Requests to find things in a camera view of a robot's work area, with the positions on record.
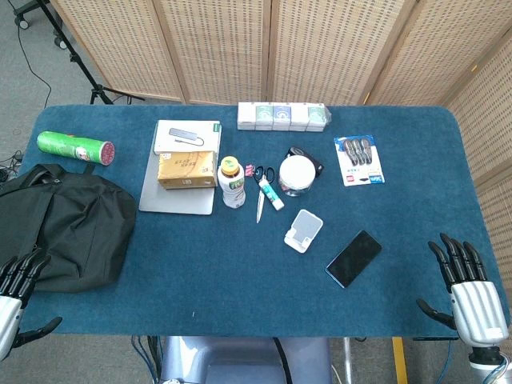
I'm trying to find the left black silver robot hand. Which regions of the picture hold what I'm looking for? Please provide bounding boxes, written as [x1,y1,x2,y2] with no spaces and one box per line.
[0,247,64,361]

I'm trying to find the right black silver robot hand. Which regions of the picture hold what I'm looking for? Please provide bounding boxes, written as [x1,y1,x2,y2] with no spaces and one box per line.
[416,233,510,348]

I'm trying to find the black smartphone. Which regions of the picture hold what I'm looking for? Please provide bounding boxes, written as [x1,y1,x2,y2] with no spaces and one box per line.
[325,230,383,289]

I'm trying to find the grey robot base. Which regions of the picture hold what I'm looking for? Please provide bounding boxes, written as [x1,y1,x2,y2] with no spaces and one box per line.
[159,336,333,384]

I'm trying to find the white phone stand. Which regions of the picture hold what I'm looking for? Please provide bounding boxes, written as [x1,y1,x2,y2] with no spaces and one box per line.
[283,209,324,254]

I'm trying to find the black tripod stand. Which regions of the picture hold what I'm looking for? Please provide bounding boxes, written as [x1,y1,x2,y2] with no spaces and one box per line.
[35,0,146,106]

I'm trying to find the black fabric bag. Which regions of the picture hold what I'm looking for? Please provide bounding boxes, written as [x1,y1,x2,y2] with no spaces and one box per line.
[0,162,138,294]

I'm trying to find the silver table leg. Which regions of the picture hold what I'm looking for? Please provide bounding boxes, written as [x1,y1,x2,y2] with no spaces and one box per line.
[342,338,356,384]

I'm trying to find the green chip can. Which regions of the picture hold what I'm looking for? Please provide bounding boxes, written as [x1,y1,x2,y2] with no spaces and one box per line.
[37,130,116,166]

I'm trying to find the grey laptop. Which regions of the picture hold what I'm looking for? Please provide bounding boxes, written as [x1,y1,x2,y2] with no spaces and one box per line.
[138,153,217,216]

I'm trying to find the yellow tissue pack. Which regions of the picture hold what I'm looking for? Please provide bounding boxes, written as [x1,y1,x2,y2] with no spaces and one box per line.
[157,150,219,190]

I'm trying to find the clear jar of clips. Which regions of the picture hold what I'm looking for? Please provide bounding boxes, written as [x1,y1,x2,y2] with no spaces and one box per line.
[278,154,317,198]

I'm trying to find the blue table mat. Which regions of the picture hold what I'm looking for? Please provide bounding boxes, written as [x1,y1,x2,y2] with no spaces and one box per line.
[18,104,501,338]

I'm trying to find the white usb hub box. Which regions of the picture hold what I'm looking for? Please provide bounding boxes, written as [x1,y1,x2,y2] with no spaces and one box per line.
[153,119,222,156]

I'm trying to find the white glue stick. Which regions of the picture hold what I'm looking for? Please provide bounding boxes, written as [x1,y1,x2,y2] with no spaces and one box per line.
[258,178,286,211]

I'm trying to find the white drink bottle yellow cap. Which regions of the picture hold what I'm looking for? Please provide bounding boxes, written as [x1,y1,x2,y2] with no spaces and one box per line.
[216,155,246,209]

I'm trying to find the wrapped card box pack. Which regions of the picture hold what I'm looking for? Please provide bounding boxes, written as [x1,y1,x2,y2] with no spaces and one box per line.
[237,102,333,132]

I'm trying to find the black wheeled cart base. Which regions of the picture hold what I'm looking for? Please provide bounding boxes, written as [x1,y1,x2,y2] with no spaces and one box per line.
[14,0,68,50]

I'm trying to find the blue cables under table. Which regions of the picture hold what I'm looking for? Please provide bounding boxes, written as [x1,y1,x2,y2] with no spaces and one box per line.
[130,336,162,384]

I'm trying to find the black cable bundle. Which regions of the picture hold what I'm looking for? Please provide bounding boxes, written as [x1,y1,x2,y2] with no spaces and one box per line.
[0,150,26,182]

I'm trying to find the black handled scissors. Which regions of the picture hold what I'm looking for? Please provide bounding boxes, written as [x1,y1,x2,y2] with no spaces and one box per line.
[252,165,276,224]

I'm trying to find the thin black floor cable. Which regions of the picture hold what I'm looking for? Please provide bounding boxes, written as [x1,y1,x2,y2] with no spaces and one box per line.
[15,23,53,109]

